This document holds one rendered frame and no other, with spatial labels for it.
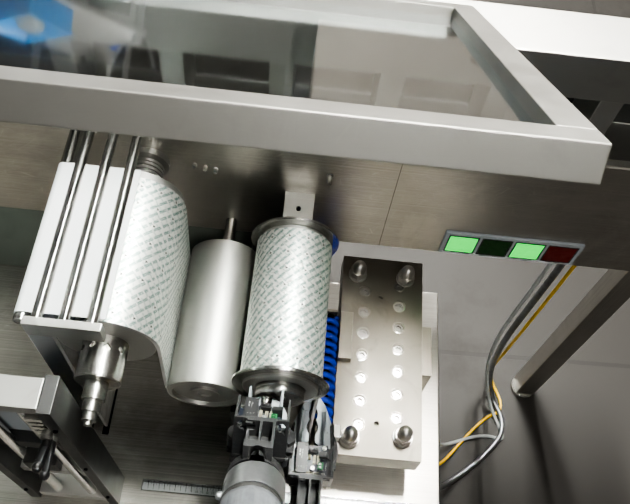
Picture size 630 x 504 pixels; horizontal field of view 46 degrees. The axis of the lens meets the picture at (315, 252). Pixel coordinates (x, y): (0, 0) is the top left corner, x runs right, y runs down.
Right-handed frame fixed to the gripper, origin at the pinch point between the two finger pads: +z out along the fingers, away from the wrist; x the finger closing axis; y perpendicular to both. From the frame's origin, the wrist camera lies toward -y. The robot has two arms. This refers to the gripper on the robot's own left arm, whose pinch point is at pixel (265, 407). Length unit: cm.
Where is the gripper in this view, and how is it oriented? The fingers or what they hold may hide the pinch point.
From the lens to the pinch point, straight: 112.6
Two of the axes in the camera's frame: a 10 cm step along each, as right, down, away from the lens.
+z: 0.1, -3.5, 9.4
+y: 1.0, -9.3, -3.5
